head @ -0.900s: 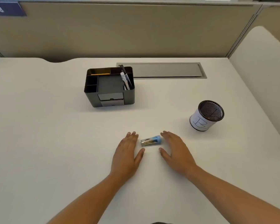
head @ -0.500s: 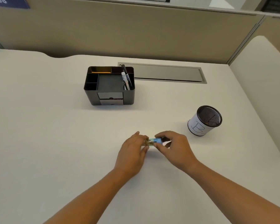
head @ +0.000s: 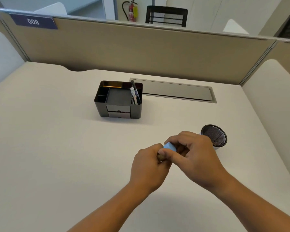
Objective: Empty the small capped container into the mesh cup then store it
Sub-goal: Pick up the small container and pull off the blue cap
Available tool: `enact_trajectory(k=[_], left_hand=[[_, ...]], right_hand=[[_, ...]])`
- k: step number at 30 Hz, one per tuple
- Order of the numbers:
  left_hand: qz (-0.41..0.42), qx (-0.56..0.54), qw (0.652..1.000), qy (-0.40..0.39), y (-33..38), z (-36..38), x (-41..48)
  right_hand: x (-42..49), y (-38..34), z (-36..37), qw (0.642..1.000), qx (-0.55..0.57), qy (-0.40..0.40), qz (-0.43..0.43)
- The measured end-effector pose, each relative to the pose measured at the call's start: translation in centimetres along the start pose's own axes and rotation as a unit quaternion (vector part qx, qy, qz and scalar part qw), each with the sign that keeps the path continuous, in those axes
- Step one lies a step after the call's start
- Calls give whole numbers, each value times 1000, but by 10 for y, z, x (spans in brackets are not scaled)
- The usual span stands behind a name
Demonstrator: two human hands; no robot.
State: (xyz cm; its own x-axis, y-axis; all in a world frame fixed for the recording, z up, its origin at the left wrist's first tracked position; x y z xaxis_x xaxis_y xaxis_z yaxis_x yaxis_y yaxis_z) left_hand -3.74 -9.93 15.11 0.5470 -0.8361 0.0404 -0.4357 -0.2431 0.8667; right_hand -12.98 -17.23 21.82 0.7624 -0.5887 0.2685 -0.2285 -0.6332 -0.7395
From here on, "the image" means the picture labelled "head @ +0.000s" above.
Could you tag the blue number sign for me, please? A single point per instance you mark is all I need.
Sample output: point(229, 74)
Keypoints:
point(33, 21)

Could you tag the person's right hand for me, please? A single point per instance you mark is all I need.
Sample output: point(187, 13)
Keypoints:
point(203, 161)

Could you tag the person's left forearm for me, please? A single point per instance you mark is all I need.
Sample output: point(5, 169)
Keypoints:
point(111, 212)

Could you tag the person's right thumb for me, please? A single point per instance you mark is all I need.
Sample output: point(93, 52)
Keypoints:
point(172, 155)

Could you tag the person's right forearm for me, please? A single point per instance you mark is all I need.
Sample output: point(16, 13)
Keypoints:
point(253, 207)

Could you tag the black marker pen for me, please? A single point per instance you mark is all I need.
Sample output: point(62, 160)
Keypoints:
point(135, 90)

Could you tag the black desk organizer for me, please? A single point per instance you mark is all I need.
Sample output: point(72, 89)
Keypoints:
point(118, 96)

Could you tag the red fire extinguisher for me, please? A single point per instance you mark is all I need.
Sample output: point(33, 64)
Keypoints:
point(132, 10)

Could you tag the beige desk partition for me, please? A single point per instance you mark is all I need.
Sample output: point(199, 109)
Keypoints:
point(140, 50)

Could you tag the white pen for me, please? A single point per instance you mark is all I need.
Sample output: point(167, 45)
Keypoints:
point(133, 95)

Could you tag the person's left thumb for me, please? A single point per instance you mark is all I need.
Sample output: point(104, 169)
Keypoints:
point(156, 148)

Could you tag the white side divider panel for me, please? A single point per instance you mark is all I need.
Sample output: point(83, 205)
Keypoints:
point(3, 57)
point(275, 106)
point(234, 27)
point(53, 9)

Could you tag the black mesh pen cup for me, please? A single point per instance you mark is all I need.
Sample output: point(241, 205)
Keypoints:
point(215, 136)

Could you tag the small light blue eraser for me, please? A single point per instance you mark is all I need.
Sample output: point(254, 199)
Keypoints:
point(169, 146)

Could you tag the yellow pencil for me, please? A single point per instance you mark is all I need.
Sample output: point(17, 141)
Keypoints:
point(112, 86)

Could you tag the person's left hand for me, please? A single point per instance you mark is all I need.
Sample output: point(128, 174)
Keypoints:
point(146, 167)

